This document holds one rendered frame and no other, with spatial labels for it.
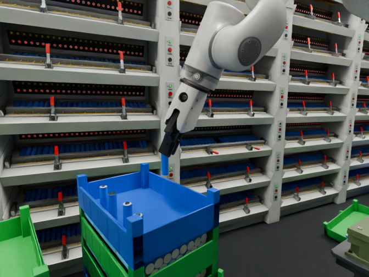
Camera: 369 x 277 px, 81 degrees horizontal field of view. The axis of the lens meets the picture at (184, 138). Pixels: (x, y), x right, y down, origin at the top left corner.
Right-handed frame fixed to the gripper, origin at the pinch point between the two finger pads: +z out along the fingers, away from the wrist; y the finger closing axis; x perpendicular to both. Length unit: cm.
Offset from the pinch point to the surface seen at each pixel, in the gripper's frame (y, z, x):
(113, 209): -11.8, 14.1, 1.9
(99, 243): -13.9, 21.4, 1.2
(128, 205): -14.4, 9.1, -1.8
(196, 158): 56, 19, 2
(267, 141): 93, 0, -27
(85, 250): -8.7, 31.8, 6.4
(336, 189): 141, 15, -92
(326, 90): 124, -44, -46
